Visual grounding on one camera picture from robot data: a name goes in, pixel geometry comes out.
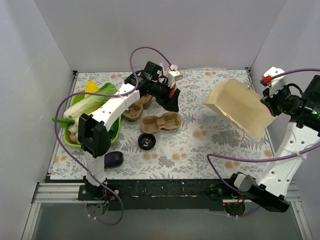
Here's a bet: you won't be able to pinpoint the brown paper bag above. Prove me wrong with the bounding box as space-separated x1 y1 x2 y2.
204 78 275 141

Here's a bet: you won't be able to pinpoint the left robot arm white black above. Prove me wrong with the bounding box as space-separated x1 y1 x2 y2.
78 61 183 200

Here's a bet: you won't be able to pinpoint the green plastic basket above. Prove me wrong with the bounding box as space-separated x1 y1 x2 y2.
64 94 122 148

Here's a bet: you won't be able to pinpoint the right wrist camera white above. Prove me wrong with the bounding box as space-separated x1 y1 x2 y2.
260 66 286 97

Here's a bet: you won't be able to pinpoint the green leafy vegetables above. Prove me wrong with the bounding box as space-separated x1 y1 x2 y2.
56 94 110 137

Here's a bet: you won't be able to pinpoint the spare black cup lid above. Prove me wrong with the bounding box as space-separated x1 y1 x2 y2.
138 133 156 151

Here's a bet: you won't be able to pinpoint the aluminium frame rail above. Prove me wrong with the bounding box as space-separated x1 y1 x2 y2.
22 181 312 240

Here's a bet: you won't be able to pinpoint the purple cable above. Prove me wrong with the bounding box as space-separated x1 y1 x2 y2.
206 67 320 218
53 46 176 226

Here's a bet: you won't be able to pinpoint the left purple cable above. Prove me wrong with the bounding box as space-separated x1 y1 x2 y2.
53 46 176 226

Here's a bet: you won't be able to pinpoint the floral table mat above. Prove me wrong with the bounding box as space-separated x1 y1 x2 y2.
49 69 281 180

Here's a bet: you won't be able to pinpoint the brown cardboard cup carrier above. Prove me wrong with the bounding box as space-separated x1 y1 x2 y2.
140 112 182 134

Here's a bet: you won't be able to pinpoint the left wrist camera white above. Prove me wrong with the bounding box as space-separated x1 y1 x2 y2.
165 64 183 88

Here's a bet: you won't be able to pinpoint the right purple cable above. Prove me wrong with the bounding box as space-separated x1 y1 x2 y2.
206 67 320 218

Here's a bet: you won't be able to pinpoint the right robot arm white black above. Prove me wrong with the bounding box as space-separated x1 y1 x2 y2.
226 75 320 213

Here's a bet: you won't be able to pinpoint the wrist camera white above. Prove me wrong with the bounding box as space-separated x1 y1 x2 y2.
260 66 286 97
165 64 183 88

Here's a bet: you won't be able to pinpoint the purple eggplant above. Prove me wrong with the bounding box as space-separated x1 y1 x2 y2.
104 151 124 169

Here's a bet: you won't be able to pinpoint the red cup holder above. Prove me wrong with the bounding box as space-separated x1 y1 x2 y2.
169 85 177 98

